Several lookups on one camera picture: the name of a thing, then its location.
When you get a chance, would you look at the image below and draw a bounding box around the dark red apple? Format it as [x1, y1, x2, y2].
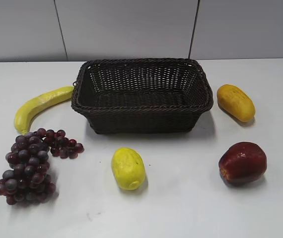
[218, 142, 267, 186]

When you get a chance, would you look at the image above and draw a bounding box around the yellow-green mango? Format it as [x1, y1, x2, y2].
[111, 148, 146, 190]

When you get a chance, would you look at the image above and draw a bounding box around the yellow plastic banana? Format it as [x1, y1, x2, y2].
[14, 86, 74, 135]

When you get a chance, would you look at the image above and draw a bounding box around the purple grape bunch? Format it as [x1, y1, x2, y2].
[0, 128, 84, 205]

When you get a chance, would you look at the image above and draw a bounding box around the orange-yellow mango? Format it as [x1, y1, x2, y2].
[217, 84, 256, 122]

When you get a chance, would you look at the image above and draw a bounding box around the black wicker basket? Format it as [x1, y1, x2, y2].
[71, 58, 213, 134]

